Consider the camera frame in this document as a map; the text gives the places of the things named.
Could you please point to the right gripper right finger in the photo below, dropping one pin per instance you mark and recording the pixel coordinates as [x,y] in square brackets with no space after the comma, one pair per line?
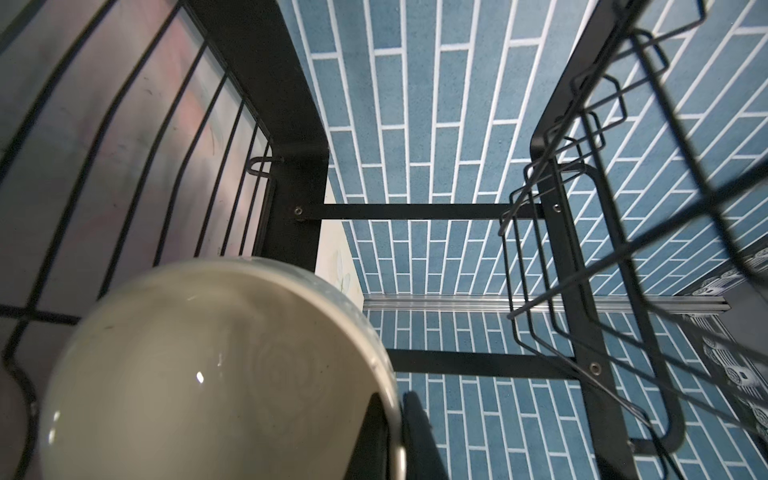
[423,461]

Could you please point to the cream ceramic bowl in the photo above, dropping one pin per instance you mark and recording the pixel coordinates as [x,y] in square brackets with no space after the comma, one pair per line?
[218,369]

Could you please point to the black wire dish rack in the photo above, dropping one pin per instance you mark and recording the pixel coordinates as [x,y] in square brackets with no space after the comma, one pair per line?
[536,205]

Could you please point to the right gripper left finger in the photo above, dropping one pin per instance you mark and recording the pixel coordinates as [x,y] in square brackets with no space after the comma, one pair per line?
[369,459]

